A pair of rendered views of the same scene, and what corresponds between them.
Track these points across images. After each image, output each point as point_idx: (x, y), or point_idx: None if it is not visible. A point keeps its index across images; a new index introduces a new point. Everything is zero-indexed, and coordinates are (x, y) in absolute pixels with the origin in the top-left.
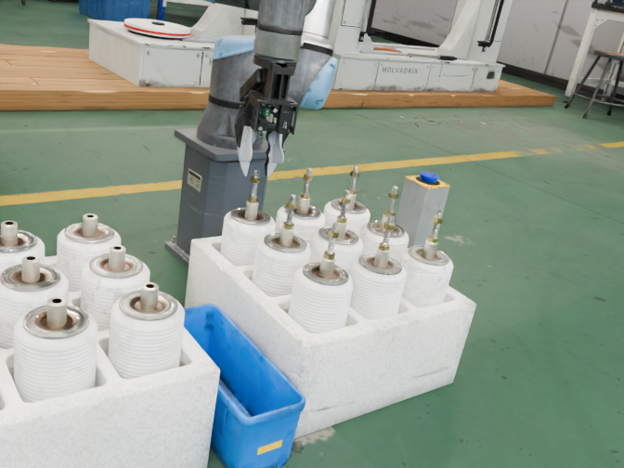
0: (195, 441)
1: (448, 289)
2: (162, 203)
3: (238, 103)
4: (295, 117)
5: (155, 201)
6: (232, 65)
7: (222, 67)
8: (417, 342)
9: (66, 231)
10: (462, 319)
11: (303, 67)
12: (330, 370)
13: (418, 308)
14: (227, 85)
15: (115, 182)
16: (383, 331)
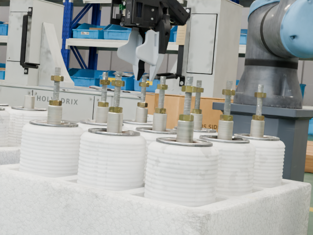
0: None
1: (214, 205)
2: (312, 218)
3: (251, 59)
4: (133, 5)
5: (310, 216)
6: (249, 24)
7: (247, 29)
8: (103, 232)
9: (20, 106)
10: (178, 233)
11: (282, 6)
12: (1, 211)
13: (125, 193)
14: (247, 44)
15: (309, 205)
16: (52, 187)
